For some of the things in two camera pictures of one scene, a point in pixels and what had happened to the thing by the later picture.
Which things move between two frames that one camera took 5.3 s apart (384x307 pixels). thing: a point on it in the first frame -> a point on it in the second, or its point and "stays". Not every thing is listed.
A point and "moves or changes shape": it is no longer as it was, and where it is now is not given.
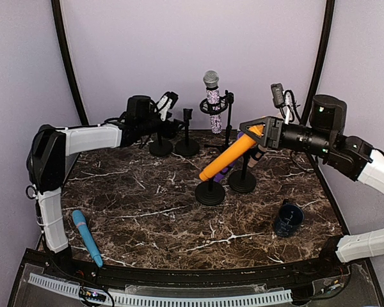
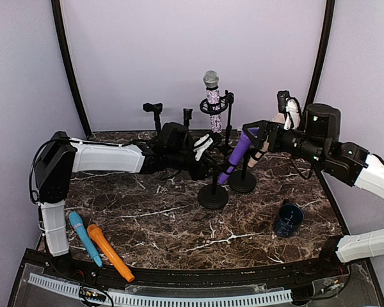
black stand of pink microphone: [242, 181] stays
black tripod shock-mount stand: [213, 109] stays
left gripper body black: [169, 130] -> [198, 173]
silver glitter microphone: [211, 80] stays
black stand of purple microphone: [210, 193] moves or changes shape
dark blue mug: [290, 216] stays
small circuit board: [93, 294] stays
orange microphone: [255, 133] -> [96, 233]
